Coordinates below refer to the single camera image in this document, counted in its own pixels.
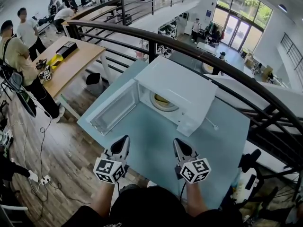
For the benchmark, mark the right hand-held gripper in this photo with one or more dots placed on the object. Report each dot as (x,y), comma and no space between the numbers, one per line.
(196,171)

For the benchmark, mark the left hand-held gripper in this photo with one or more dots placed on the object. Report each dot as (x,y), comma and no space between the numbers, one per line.
(106,170)

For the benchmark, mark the yellow rectangular dish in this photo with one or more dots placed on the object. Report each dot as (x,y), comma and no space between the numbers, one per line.
(162,99)

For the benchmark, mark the white microwave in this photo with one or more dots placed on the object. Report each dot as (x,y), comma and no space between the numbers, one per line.
(180,84)

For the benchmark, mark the person's right forearm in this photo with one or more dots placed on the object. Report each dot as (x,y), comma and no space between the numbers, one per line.
(195,197)

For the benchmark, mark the person's left forearm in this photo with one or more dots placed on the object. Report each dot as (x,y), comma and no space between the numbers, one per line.
(104,197)

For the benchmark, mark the light blue table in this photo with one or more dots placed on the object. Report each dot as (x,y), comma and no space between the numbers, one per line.
(154,131)

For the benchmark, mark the person's right shoe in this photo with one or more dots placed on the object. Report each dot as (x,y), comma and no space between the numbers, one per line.
(152,184)

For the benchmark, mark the person's black shirt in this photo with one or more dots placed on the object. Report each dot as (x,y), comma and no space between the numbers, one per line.
(146,209)

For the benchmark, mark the white and black bicycle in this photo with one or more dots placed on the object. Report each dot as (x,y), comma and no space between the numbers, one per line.
(248,181)

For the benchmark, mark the black and white bin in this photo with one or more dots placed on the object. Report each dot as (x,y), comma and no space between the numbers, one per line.
(93,78)

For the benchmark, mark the white power strip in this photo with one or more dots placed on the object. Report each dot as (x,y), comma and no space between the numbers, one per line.
(45,179)

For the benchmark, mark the wooden table with white legs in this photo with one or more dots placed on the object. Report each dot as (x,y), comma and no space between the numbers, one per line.
(78,58)

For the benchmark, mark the curved black metal railing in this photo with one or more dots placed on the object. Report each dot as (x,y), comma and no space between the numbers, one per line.
(152,52)

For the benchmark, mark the yellow open box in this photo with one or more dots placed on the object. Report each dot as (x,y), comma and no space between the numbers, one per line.
(55,60)

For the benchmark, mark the black rectangular box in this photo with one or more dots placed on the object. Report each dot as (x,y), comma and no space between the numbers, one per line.
(67,48)

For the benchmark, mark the white electronic device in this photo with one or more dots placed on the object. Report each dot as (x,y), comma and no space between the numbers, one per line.
(6,138)

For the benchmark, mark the white metal rack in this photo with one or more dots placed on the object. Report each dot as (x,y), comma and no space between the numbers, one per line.
(14,207)

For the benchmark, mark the clothes rack with garments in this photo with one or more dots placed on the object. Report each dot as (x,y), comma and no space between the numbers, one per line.
(215,32)

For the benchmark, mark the black walkway railing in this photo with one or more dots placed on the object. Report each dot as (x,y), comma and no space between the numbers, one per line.
(123,13)

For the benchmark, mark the long wooden desk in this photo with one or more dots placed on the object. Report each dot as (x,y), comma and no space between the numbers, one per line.
(94,12)

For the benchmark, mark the black balcony railing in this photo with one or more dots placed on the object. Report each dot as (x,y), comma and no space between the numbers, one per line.
(293,51)

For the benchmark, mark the arched ceiling light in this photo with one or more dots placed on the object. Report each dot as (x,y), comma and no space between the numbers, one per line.
(282,7)

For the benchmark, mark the blue wall poster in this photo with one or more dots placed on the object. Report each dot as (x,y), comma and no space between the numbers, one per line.
(208,13)

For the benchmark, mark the large glass window wall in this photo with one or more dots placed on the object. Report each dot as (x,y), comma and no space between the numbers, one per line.
(241,15)

